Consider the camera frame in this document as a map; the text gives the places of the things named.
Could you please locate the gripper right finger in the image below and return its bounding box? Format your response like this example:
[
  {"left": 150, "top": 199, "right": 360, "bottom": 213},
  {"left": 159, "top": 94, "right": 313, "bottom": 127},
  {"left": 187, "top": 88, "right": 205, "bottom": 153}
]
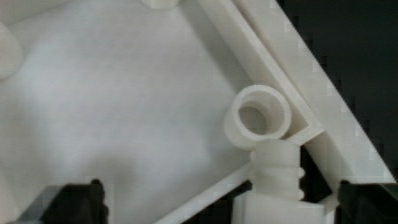
[{"left": 335, "top": 181, "right": 398, "bottom": 224}]

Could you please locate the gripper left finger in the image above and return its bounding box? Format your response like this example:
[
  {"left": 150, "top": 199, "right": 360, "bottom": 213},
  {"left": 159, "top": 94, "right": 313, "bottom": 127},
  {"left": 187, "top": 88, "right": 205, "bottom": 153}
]
[{"left": 15, "top": 179, "right": 111, "bottom": 224}]

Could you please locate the white square tabletop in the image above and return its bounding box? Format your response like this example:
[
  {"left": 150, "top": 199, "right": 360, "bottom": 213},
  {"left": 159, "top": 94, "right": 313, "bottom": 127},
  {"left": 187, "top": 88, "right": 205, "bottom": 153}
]
[{"left": 0, "top": 0, "right": 328, "bottom": 224}]

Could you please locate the white right fence wall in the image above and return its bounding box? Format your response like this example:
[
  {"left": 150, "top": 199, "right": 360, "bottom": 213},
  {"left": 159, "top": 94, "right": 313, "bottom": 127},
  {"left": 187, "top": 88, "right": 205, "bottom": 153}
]
[{"left": 237, "top": 0, "right": 395, "bottom": 185}]

